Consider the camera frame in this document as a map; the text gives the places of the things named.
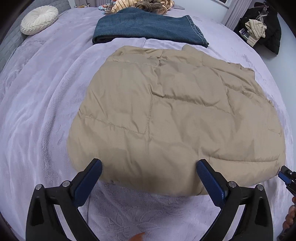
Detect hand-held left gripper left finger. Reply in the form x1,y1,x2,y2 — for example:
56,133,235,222
26,158,103,241

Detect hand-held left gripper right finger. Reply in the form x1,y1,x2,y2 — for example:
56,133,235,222
196,159,274,241

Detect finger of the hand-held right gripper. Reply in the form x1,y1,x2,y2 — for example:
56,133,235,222
278,165,292,186

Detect beige puffer jacket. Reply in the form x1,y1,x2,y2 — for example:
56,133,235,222
67,45,286,197

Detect brown striped plush clothes pile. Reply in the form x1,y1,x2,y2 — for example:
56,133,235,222
105,0,174,15

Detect person's right hand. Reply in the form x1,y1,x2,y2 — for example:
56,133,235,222
285,196,296,230

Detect person's orange garment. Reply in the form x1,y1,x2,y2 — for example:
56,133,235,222
129,232,146,241

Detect bed with lavender blanket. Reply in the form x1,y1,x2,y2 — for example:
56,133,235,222
0,5,294,241

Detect black hanging coat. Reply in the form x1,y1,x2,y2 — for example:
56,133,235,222
233,2,282,55

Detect beige hanging quilted jacket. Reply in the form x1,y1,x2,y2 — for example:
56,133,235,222
245,20,267,45

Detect grey quilted headboard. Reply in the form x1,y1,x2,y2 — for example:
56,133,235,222
0,0,71,70

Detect folded blue jeans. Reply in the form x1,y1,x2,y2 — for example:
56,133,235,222
92,8,210,48

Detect round cream pillow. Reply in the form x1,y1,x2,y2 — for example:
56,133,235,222
20,6,59,36

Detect grey curtain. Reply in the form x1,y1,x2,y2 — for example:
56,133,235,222
224,0,242,29

